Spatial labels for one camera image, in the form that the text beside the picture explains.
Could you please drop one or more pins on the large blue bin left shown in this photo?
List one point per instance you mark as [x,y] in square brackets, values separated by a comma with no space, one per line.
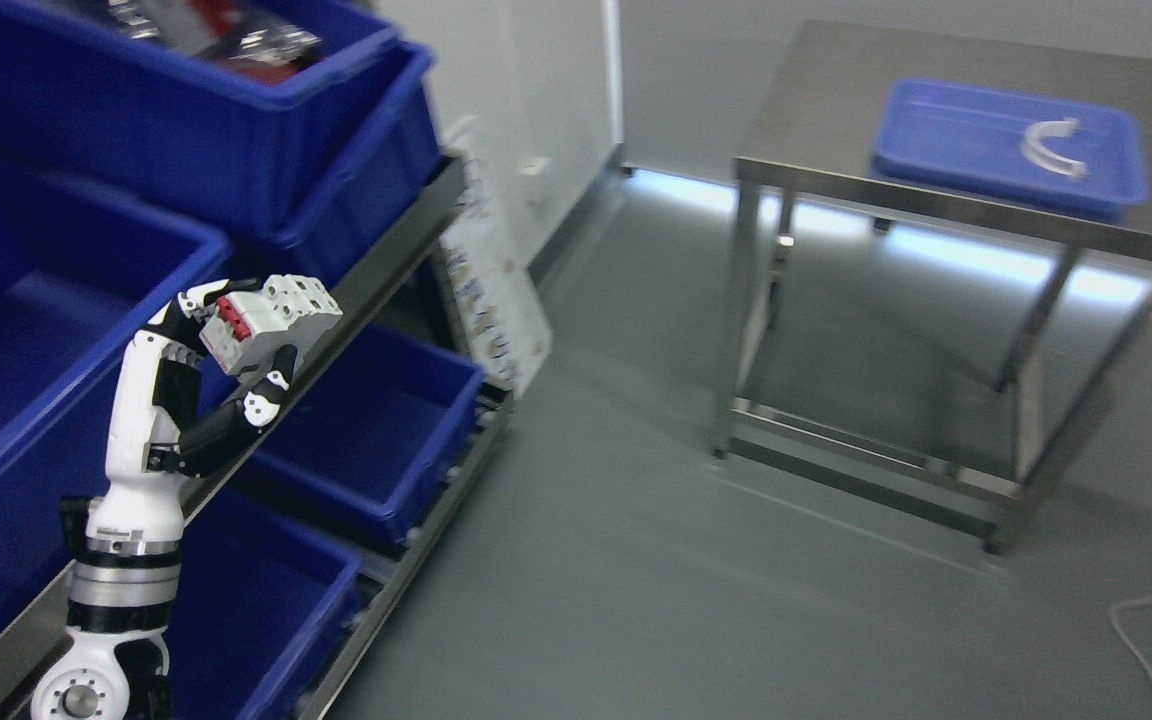
[82,267]

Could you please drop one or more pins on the packaged parts in bin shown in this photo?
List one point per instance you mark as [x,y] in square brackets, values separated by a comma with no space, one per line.
[242,33]

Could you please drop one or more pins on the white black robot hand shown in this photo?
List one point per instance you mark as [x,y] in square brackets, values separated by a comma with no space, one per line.
[176,416]

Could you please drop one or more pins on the blue bin top shelf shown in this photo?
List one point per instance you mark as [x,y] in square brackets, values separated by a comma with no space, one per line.
[304,176]

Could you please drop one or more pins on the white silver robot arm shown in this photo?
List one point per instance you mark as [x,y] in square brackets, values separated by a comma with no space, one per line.
[122,589]

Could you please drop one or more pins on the blue bin lower middle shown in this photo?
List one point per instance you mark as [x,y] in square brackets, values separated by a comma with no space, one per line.
[361,454]

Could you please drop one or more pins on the stainless steel table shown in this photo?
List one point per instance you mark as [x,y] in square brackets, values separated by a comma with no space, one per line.
[1038,320]

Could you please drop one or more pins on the white printed poster board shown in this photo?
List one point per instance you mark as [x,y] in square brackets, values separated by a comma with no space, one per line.
[506,328]

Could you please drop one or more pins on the blue plastic tray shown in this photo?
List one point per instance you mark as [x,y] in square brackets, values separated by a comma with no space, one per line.
[1053,152]

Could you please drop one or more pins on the blue bin bottom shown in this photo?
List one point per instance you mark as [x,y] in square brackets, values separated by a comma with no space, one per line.
[262,605]

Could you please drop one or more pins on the white red circuit breaker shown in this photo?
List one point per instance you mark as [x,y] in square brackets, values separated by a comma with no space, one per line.
[248,327]

